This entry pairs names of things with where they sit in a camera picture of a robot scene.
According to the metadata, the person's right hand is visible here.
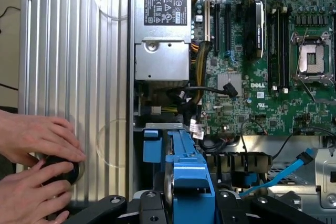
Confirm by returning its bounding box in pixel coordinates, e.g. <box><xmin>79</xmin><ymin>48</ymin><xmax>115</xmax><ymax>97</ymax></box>
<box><xmin>0</xmin><ymin>158</ymin><xmax>76</xmax><ymax>224</ymax></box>

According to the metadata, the black plastic shroud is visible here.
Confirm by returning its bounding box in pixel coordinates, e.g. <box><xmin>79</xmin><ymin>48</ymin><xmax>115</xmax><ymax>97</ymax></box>
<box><xmin>203</xmin><ymin>151</ymin><xmax>274</xmax><ymax>190</ymax></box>

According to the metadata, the blue drive caddy in bay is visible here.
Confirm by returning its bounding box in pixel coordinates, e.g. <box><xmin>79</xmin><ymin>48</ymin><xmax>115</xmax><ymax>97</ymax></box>
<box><xmin>132</xmin><ymin>122</ymin><xmax>218</xmax><ymax>224</ymax></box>

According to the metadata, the grey metal drive cage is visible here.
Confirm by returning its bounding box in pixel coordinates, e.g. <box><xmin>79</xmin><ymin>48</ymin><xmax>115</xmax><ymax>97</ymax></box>
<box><xmin>266</xmin><ymin>147</ymin><xmax>336</xmax><ymax>210</ymax></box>

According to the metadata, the green Dell motherboard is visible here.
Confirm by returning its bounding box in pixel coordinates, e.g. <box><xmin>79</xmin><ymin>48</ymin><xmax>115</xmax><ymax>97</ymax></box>
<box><xmin>191</xmin><ymin>0</ymin><xmax>336</xmax><ymax>137</ymax></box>

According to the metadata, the silver chipset heatsink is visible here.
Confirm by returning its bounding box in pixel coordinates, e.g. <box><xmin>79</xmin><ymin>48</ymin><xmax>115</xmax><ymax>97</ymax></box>
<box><xmin>216</xmin><ymin>72</ymin><xmax>243</xmax><ymax>98</ymax></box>

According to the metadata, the silver socket cover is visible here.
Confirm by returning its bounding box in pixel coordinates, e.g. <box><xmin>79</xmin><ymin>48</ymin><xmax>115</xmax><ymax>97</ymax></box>
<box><xmin>290</xmin><ymin>73</ymin><xmax>336</xmax><ymax>104</ymax></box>

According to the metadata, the grey power supply unit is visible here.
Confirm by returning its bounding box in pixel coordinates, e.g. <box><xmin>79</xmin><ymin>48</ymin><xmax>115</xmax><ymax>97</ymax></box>
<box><xmin>133</xmin><ymin>0</ymin><xmax>193</xmax><ymax>82</ymax></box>

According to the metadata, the open grey PC case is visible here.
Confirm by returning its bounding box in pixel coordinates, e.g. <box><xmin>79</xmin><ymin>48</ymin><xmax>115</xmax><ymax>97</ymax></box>
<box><xmin>127</xmin><ymin>0</ymin><xmax>336</xmax><ymax>224</ymax></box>

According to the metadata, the black RAM slot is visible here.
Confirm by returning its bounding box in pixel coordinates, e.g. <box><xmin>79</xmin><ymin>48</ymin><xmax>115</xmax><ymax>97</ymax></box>
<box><xmin>277</xmin><ymin>8</ymin><xmax>284</xmax><ymax>91</ymax></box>
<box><xmin>282</xmin><ymin>8</ymin><xmax>290</xmax><ymax>93</ymax></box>

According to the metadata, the CPU socket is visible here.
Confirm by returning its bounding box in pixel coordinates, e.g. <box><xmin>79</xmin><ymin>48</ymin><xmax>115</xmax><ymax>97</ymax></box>
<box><xmin>290</xmin><ymin>31</ymin><xmax>332</xmax><ymax>83</ymax></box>

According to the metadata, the black graphics card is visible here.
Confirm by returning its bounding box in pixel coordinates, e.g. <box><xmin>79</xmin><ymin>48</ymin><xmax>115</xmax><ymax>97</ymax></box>
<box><xmin>243</xmin><ymin>0</ymin><xmax>266</xmax><ymax>61</ymax></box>

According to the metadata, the white expansion slot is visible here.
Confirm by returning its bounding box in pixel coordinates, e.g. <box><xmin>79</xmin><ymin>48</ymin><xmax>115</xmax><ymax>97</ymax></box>
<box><xmin>203</xmin><ymin>0</ymin><xmax>211</xmax><ymax>43</ymax></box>

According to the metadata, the short black expansion slot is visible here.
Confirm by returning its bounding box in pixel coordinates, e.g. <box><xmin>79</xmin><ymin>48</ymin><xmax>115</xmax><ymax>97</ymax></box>
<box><xmin>235</xmin><ymin>3</ymin><xmax>244</xmax><ymax>24</ymax></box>

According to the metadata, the blue SATA wire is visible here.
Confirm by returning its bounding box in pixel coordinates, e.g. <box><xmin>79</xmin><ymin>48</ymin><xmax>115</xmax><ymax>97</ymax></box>
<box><xmin>238</xmin><ymin>147</ymin><xmax>316</xmax><ymax>198</ymax></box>

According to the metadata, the blue disk bracket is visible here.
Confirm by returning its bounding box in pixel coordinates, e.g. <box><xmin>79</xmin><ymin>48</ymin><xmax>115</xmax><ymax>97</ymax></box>
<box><xmin>143</xmin><ymin>129</ymin><xmax>164</xmax><ymax>163</ymax></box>

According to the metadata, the thin black red wire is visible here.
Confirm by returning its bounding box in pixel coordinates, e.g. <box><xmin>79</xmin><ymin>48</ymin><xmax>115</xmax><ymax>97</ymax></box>
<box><xmin>239</xmin><ymin>117</ymin><xmax>269</xmax><ymax>154</ymax></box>

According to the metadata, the black angled connector wire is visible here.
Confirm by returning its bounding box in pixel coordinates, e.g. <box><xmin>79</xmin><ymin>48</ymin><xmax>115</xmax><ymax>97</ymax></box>
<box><xmin>166</xmin><ymin>81</ymin><xmax>239</xmax><ymax>99</ymax></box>

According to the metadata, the yellow black wire bundle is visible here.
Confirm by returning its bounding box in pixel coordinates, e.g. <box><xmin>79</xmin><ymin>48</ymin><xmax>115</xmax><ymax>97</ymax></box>
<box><xmin>191</xmin><ymin>0</ymin><xmax>214</xmax><ymax>105</ymax></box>

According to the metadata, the thin black floor cable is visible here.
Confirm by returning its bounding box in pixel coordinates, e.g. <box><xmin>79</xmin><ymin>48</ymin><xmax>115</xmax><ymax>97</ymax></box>
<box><xmin>0</xmin><ymin>5</ymin><xmax>21</xmax><ymax>35</ymax></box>
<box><xmin>0</xmin><ymin>83</ymin><xmax>19</xmax><ymax>91</ymax></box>

